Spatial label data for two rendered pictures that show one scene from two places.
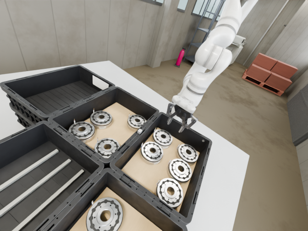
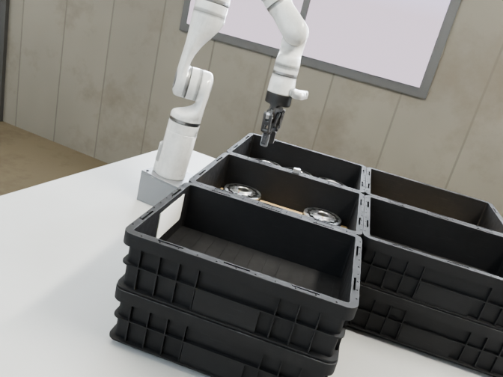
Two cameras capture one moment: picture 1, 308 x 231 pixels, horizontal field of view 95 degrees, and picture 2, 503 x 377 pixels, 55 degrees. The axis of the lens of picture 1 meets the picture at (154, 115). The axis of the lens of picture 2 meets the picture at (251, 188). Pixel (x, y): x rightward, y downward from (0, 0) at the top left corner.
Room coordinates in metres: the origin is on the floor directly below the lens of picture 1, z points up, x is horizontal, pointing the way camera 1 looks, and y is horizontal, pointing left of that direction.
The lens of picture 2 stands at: (0.69, 1.27, 1.31)
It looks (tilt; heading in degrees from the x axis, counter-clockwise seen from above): 20 degrees down; 263
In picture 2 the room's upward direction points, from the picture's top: 14 degrees clockwise
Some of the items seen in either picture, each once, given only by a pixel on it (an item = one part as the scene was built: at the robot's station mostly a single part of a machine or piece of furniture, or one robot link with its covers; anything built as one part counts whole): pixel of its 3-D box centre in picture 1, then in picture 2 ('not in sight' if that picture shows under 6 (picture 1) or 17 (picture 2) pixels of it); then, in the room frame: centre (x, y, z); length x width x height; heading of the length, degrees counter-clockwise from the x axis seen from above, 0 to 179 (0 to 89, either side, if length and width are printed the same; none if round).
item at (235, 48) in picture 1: (232, 50); not in sight; (6.82, -2.10, 0.53); 2.32 x 0.56 x 1.07; 154
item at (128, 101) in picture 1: (112, 123); (278, 210); (0.46, 0.17, 0.87); 0.40 x 0.30 x 0.11; 163
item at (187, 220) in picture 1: (169, 152); (299, 162); (0.38, -0.11, 0.92); 0.40 x 0.30 x 0.02; 163
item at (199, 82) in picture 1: (208, 71); (292, 47); (0.49, -0.12, 1.24); 0.09 x 0.07 x 0.15; 81
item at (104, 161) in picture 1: (112, 116); (282, 191); (0.46, 0.17, 0.92); 0.40 x 0.30 x 0.02; 163
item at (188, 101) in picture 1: (190, 95); (289, 84); (0.48, -0.10, 1.14); 0.11 x 0.09 x 0.06; 157
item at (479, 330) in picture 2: not in sight; (422, 298); (0.08, 0.29, 0.76); 0.40 x 0.30 x 0.12; 163
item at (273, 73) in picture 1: (268, 73); not in sight; (5.66, -3.30, 0.42); 1.41 x 1.00 x 0.84; 64
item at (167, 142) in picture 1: (162, 137); not in sight; (0.50, -0.08, 0.86); 0.10 x 0.10 x 0.01
